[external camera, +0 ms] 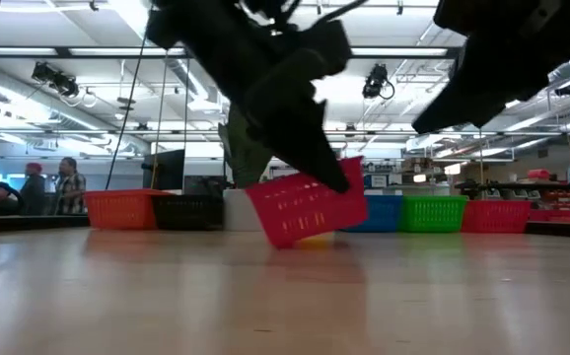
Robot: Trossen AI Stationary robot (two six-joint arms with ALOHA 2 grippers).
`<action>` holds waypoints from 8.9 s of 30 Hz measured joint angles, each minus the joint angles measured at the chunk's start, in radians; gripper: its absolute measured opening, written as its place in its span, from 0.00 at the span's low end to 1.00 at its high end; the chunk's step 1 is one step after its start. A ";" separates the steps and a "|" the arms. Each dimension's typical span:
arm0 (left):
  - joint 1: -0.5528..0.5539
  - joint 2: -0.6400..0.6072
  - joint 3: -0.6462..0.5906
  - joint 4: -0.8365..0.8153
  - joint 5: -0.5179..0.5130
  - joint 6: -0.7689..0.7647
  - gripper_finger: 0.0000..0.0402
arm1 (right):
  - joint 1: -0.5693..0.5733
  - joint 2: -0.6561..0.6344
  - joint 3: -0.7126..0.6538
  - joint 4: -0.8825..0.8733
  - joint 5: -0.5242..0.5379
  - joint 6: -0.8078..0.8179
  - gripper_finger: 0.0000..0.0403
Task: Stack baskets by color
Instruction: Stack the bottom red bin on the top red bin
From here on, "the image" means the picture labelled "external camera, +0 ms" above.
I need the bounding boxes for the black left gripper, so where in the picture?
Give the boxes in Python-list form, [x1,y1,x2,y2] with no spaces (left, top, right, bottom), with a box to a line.
[243,48,351,194]

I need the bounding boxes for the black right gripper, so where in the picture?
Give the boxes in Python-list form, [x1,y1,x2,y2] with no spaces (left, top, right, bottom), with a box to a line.
[411,29,565,136]

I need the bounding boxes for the green plastic basket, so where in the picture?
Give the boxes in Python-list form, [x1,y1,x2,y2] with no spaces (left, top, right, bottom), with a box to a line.
[396,194,469,234]

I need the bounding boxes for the black plastic basket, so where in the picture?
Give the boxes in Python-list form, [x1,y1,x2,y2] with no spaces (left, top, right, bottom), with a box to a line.
[152,193,226,232]

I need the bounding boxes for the orange plastic basket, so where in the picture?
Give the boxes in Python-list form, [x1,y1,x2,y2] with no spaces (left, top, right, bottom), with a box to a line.
[84,188,174,231]

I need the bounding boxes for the thin vertical pole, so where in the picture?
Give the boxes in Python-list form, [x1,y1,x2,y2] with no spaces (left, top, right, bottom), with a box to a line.
[476,130,484,186]

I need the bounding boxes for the green snake plant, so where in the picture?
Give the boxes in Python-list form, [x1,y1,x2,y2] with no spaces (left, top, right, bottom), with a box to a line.
[218,106,276,189]

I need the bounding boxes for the yellow plastic basket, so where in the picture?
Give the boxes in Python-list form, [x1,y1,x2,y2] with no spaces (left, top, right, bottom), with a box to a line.
[294,231,336,250]

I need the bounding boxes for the blue plastic basket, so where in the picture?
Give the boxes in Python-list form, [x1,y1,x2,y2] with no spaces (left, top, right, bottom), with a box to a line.
[341,194,405,234]

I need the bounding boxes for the dark background table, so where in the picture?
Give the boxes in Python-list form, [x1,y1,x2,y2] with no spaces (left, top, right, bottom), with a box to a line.
[455,180,570,192]

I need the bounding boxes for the white plant pot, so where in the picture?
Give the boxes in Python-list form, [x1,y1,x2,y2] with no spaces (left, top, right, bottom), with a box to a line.
[223,188,266,233]

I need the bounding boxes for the red storage bins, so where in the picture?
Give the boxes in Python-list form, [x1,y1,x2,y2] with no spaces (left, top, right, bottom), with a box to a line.
[531,188,570,223]

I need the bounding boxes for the black monitor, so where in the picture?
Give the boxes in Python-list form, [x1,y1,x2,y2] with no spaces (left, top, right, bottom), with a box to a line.
[141,149,186,191]

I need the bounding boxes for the black slanted pole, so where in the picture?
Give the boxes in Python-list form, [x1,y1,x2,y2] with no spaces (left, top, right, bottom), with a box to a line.
[105,34,147,191]

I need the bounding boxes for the overhead light bar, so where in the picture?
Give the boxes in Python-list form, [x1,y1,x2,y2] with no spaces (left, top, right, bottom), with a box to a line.
[0,45,463,60]

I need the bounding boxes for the person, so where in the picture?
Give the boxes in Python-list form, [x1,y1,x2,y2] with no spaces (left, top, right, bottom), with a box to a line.
[18,162,47,217]
[51,156,88,217]
[0,181,20,217]

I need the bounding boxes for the black overhead rig camera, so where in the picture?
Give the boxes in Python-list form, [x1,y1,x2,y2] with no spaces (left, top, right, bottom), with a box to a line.
[31,61,80,99]
[362,62,395,101]

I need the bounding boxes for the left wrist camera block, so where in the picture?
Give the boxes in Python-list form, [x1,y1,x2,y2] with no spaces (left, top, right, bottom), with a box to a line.
[307,19,353,81]

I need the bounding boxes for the thin dark hanging cable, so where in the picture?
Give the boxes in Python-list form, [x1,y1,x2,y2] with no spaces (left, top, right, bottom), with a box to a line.
[181,53,191,193]

